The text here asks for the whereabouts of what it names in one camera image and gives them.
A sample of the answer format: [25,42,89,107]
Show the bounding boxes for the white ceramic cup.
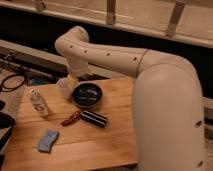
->
[56,78,71,99]

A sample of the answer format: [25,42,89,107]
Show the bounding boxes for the blue sponge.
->
[37,129,59,153]

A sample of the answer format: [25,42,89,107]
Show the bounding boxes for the blue object behind board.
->
[31,77,49,86]

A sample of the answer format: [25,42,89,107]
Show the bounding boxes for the wooden cutting board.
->
[1,78,137,171]

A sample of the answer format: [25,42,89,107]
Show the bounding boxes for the white plastic bottle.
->
[29,89,50,117]

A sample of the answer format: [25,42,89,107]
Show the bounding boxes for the black cable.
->
[0,73,30,93]

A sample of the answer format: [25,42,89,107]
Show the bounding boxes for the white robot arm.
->
[55,26,205,171]

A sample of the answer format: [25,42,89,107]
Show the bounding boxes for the dark ceramic bowl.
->
[72,83,103,108]

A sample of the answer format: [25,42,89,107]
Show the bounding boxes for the black object at left edge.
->
[0,100,16,168]

